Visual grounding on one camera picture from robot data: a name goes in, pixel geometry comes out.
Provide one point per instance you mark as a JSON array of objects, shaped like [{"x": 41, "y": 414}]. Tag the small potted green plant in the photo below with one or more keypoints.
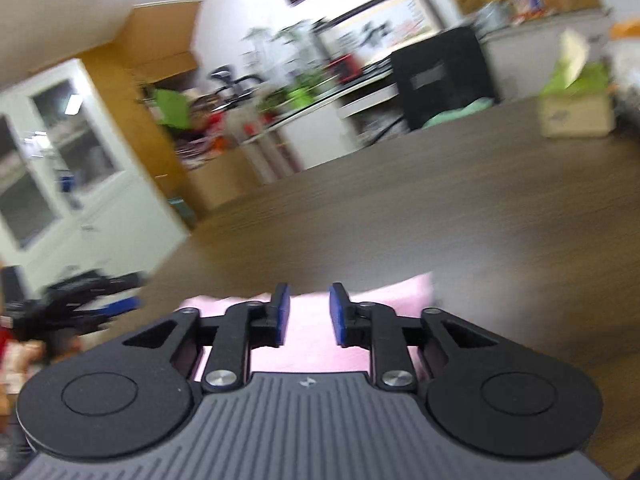
[{"x": 300, "y": 92}]

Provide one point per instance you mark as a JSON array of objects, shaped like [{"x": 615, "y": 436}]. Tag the large brown cardboard box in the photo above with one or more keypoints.
[{"x": 225, "y": 182}]

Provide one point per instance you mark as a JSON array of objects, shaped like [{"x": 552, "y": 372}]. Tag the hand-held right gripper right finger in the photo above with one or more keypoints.
[{"x": 339, "y": 315}]

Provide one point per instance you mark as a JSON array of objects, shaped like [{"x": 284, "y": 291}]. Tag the green tissue box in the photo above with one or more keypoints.
[{"x": 575, "y": 102}]

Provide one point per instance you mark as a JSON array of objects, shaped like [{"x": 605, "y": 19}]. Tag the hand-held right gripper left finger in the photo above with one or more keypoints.
[{"x": 281, "y": 312}]

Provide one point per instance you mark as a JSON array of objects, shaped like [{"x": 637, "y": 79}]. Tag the green cardboard box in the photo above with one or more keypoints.
[{"x": 172, "y": 107}]

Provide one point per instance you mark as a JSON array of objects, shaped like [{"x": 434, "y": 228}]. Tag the mint green cloth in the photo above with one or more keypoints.
[{"x": 457, "y": 112}]

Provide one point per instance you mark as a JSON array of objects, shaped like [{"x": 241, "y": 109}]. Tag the white low cabinet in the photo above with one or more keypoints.
[{"x": 325, "y": 130}]

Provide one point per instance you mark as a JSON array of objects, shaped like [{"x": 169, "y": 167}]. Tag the pink towel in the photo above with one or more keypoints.
[{"x": 310, "y": 345}]

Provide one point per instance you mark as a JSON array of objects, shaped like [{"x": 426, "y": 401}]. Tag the black office chair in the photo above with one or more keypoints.
[{"x": 440, "y": 75}]

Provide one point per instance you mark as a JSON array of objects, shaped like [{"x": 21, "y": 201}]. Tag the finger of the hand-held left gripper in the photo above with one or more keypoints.
[
  {"x": 122, "y": 281},
  {"x": 117, "y": 307}
]

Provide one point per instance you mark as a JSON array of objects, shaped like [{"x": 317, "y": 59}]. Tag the pile of clutter on shelf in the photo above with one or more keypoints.
[{"x": 205, "y": 135}]

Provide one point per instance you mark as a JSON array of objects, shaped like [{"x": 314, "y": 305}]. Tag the white glass door cabinet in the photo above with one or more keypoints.
[{"x": 75, "y": 170}]

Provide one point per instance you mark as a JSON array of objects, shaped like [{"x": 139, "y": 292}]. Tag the wooden shelf cabinet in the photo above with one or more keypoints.
[{"x": 160, "y": 45}]

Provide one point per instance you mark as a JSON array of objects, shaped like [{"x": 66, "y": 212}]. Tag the framed calligraphy picture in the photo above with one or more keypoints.
[{"x": 380, "y": 22}]

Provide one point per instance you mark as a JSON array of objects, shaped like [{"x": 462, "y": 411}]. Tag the tall potted palm plant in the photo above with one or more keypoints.
[{"x": 287, "y": 45}]

